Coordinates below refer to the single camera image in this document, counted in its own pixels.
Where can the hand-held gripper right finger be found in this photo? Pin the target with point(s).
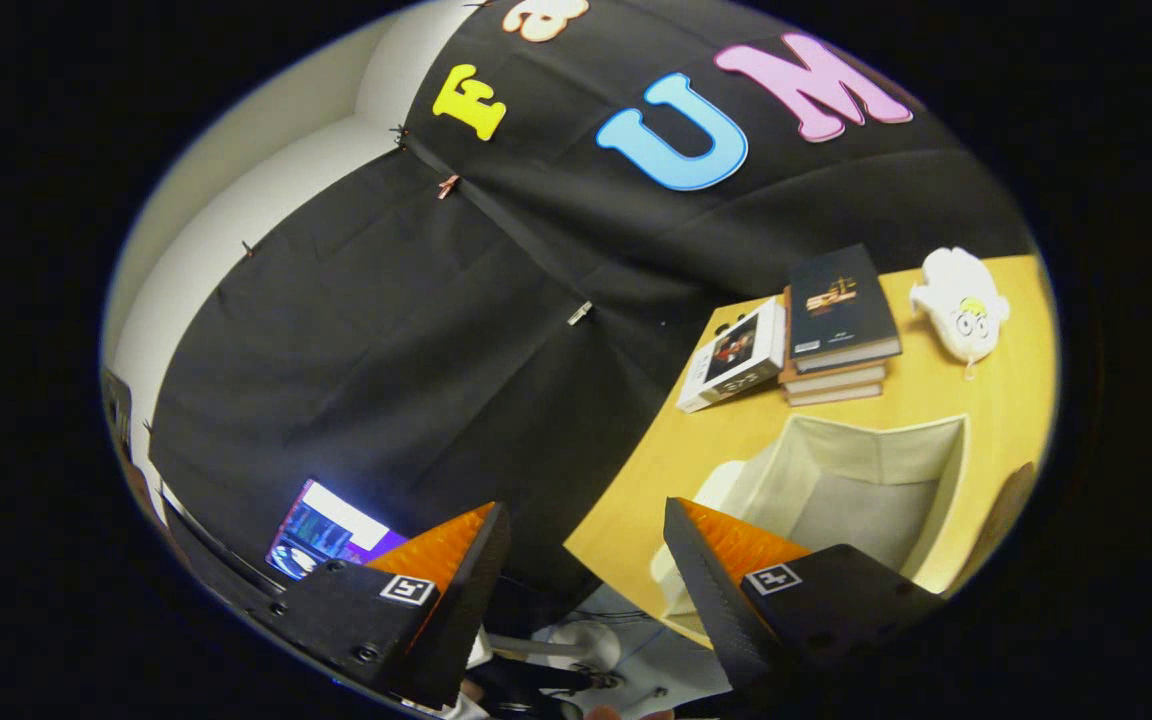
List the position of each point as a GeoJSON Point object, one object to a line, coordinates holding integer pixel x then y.
{"type": "Point", "coordinates": [711, 600]}

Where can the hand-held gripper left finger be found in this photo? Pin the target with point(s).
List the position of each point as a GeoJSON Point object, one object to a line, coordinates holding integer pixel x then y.
{"type": "Point", "coordinates": [471, 600]}

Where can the grey fabric storage box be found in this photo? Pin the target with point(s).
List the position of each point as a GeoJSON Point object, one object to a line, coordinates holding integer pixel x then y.
{"type": "Point", "coordinates": [836, 500]}

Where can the brown suede shoe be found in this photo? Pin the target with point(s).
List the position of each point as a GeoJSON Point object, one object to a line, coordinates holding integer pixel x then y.
{"type": "Point", "coordinates": [1006, 520]}

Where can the grey metal tube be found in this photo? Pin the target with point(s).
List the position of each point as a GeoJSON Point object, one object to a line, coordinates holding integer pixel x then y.
{"type": "Point", "coordinates": [536, 645]}

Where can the lit computer screen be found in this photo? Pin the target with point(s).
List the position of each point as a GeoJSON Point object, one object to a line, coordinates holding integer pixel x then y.
{"type": "Point", "coordinates": [331, 525]}

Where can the brown book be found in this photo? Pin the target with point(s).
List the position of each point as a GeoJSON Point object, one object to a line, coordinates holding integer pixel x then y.
{"type": "Point", "coordinates": [836, 396]}
{"type": "Point", "coordinates": [836, 381]}

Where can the white boxed book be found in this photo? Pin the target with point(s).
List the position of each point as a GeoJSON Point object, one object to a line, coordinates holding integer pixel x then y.
{"type": "Point", "coordinates": [736, 355]}

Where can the black backdrop cloth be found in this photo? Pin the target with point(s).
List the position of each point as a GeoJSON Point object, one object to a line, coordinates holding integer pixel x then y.
{"type": "Point", "coordinates": [386, 330]}

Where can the silver clip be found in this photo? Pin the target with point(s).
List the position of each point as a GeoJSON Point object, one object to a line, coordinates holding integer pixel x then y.
{"type": "Point", "coordinates": [579, 313]}

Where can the dark navy hardcover book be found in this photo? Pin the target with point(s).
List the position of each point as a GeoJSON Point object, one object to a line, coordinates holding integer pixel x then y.
{"type": "Point", "coordinates": [841, 300]}

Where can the white plush toy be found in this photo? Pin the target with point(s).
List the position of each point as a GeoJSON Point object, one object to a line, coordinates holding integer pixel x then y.
{"type": "Point", "coordinates": [956, 295]}

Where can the copper clip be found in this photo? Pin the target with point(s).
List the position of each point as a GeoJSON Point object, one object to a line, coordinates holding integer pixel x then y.
{"type": "Point", "coordinates": [448, 186]}

